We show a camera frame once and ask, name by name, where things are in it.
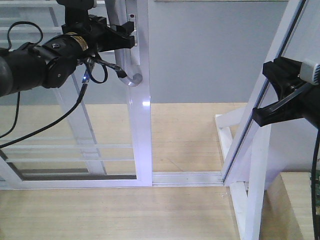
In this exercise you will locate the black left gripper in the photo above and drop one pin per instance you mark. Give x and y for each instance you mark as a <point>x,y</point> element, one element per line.
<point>91,31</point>

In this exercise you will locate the white diagonal support bracket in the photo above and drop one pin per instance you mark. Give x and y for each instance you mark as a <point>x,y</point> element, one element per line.
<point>227,135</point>

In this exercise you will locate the fixed glass door panel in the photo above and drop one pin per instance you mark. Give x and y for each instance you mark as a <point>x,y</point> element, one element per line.
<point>44,104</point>

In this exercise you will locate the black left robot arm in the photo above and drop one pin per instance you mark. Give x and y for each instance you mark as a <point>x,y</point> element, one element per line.
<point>49,65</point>

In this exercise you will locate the white framed transparent sliding door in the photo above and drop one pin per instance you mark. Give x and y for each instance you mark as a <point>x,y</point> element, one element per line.
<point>140,100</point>

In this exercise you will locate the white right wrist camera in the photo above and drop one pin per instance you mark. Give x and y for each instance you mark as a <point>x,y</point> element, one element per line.
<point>310,72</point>

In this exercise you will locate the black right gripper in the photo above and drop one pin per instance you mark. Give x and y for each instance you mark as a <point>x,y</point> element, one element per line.
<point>296,98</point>

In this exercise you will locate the silver door handle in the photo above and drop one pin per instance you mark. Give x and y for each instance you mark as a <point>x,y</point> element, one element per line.
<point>119,12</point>

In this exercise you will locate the aluminium floor door track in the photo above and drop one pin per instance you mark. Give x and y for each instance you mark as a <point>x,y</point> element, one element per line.
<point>187,179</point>

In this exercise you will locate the wooden base platform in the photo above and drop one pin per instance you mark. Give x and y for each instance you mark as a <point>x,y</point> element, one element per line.
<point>184,138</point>

